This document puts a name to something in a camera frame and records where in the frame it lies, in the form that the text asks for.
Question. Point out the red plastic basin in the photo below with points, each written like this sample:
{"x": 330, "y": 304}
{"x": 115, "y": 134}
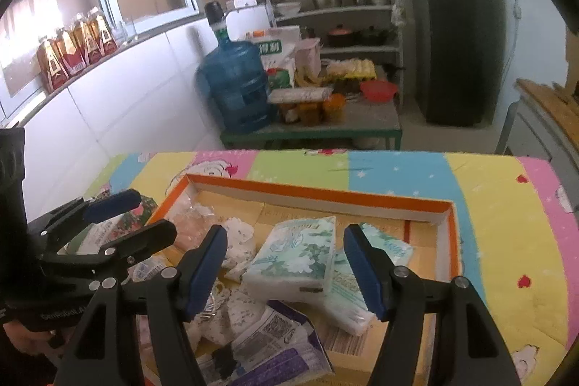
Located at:
{"x": 378, "y": 90}

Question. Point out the low green table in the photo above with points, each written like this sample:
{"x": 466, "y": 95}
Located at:
{"x": 361, "y": 120}

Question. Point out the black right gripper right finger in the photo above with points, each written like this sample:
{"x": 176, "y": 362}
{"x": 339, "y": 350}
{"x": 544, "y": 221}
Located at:
{"x": 468, "y": 348}

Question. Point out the orange cardboard box tray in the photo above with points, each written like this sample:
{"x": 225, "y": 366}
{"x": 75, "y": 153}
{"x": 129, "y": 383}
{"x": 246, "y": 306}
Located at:
{"x": 429, "y": 226}

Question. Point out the wooden counter top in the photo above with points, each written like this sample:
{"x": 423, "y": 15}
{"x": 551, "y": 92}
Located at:
{"x": 561, "y": 109}

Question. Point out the egg tray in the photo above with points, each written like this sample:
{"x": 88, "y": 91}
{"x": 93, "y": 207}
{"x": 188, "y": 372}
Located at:
{"x": 356, "y": 69}

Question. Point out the white tissue pack plastic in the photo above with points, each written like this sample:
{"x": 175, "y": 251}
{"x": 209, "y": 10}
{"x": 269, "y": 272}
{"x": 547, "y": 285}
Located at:
{"x": 344, "y": 305}

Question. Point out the orange drink bottle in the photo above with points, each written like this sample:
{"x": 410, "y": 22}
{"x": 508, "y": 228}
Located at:
{"x": 102, "y": 32}
{"x": 86, "y": 40}
{"x": 50, "y": 63}
{"x": 69, "y": 50}

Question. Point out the white floral cloth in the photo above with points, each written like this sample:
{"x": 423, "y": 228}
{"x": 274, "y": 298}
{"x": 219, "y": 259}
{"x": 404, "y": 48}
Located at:
{"x": 229, "y": 310}

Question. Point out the person's left hand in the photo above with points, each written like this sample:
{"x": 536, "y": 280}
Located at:
{"x": 31, "y": 343}

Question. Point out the beige teddy bear with crown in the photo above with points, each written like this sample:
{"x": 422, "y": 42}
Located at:
{"x": 192, "y": 224}

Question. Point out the floral tissue box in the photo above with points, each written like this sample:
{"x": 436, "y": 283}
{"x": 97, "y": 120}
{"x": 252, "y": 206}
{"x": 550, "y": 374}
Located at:
{"x": 91, "y": 239}

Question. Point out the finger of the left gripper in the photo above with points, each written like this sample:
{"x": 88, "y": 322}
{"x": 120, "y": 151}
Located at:
{"x": 116, "y": 259}
{"x": 59, "y": 226}

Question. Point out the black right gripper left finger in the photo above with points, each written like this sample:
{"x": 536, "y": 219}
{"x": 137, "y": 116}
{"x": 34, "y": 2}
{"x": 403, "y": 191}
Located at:
{"x": 104, "y": 346}

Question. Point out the blue water jug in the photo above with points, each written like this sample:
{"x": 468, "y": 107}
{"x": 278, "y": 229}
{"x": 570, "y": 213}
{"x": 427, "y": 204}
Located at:
{"x": 234, "y": 79}

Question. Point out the green printed tissue pack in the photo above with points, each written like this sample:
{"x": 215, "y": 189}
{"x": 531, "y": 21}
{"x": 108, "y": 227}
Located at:
{"x": 295, "y": 263}

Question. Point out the white green carton box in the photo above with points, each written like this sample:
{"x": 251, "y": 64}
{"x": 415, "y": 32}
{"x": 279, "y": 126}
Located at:
{"x": 277, "y": 47}

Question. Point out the purple white snack bag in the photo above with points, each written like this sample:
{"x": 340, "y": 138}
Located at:
{"x": 282, "y": 348}

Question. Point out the small snack packet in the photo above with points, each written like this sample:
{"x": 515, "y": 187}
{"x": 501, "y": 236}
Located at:
{"x": 146, "y": 269}

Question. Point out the colourful cartoon blanket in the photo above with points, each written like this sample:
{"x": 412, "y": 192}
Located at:
{"x": 519, "y": 237}

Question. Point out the black refrigerator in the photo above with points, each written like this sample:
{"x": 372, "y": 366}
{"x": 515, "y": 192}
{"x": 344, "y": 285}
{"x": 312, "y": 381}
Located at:
{"x": 455, "y": 60}

